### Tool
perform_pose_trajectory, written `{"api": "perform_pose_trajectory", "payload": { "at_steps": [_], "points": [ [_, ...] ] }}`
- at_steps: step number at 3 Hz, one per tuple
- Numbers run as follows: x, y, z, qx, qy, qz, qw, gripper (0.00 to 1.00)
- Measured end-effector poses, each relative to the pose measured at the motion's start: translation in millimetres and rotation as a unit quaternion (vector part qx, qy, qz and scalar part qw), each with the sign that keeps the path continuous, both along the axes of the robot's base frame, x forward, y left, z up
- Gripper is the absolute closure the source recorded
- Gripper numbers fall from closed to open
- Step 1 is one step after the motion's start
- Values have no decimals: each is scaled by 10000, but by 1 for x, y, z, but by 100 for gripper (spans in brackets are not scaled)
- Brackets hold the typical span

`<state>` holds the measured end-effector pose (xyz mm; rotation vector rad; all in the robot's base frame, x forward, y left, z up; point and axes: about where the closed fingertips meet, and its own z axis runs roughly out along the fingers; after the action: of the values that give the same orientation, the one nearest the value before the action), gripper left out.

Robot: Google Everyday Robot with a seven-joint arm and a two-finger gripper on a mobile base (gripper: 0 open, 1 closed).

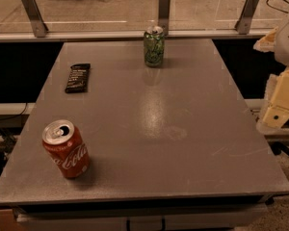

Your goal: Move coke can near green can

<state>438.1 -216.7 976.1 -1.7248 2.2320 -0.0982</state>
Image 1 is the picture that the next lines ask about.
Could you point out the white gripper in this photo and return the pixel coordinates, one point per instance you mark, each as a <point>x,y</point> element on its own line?
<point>288,43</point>

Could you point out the red Coca-Cola can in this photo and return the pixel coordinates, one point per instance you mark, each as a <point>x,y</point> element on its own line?
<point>63,142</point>

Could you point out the green soda can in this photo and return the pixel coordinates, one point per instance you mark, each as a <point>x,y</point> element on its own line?
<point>154,43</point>

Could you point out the black snack bar wrapper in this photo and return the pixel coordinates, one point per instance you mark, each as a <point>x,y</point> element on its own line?
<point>78,78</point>

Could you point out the right metal bracket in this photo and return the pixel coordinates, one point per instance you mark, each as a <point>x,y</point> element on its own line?
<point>243,24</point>

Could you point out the metal bracket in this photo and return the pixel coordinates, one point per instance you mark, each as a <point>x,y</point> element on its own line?
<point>39,28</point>
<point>243,24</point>
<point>164,7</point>

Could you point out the metal rail behind table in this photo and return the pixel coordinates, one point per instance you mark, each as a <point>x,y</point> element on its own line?
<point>129,35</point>

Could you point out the middle metal bracket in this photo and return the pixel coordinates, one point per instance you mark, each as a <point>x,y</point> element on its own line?
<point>164,7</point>

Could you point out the left metal bracket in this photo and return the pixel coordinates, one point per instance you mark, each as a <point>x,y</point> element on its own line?
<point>39,28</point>

